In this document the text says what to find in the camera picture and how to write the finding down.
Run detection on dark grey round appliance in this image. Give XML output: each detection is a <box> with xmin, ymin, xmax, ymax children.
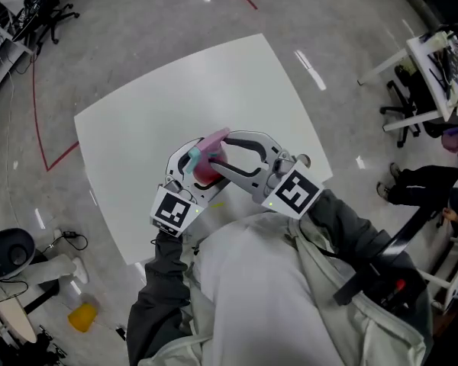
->
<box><xmin>0</xmin><ymin>227</ymin><xmax>37</xmax><ymax>282</ymax></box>

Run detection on black chest pack red button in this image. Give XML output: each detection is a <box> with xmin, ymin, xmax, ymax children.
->
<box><xmin>332</xmin><ymin>204</ymin><xmax>444</xmax><ymax>316</ymax></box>

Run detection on black power adapter with cable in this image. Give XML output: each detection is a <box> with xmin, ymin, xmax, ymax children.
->
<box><xmin>48</xmin><ymin>230</ymin><xmax>89</xmax><ymax>252</ymax></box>

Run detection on white cluttered desk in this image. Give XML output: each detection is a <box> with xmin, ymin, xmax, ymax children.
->
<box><xmin>356</xmin><ymin>20</ymin><xmax>458</xmax><ymax>132</ymax></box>

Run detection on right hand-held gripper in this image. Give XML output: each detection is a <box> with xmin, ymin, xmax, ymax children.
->
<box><xmin>208</xmin><ymin>129</ymin><xmax>325</xmax><ymax>220</ymax></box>

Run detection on person's right forearm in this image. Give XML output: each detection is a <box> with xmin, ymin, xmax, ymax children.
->
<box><xmin>304</xmin><ymin>188</ymin><xmax>391</xmax><ymax>268</ymax></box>

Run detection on white metal frame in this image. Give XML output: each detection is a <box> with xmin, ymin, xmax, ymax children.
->
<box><xmin>418</xmin><ymin>237</ymin><xmax>458</xmax><ymax>313</ymax></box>

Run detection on yellow container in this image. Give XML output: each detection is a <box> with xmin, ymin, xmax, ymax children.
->
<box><xmin>67</xmin><ymin>302</ymin><xmax>99</xmax><ymax>334</ymax></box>

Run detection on person's left forearm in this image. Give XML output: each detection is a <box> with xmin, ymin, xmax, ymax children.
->
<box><xmin>124</xmin><ymin>230</ymin><xmax>200</xmax><ymax>366</ymax></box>

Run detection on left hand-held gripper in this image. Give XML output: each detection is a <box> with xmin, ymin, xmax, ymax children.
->
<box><xmin>149</xmin><ymin>138</ymin><xmax>231</xmax><ymax>238</ymax></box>

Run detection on round wooden side table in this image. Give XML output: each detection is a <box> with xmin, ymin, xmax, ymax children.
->
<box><xmin>0</xmin><ymin>294</ymin><xmax>38</xmax><ymax>345</ymax></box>

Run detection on pink spray head teal trigger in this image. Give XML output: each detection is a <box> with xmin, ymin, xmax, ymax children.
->
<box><xmin>186</xmin><ymin>127</ymin><xmax>232</xmax><ymax>175</ymax></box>

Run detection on person's torso in light clothing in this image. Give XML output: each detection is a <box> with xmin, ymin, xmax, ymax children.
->
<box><xmin>137</xmin><ymin>208</ymin><xmax>434</xmax><ymax>366</ymax></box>

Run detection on black office chair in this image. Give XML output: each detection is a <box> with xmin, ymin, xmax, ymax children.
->
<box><xmin>11</xmin><ymin>0</ymin><xmax>81</xmax><ymax>46</ymax></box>
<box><xmin>379</xmin><ymin>63</ymin><xmax>446</xmax><ymax>149</ymax></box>

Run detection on white floor stand foot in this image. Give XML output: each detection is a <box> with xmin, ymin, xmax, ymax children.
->
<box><xmin>22</xmin><ymin>252</ymin><xmax>90</xmax><ymax>286</ymax></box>

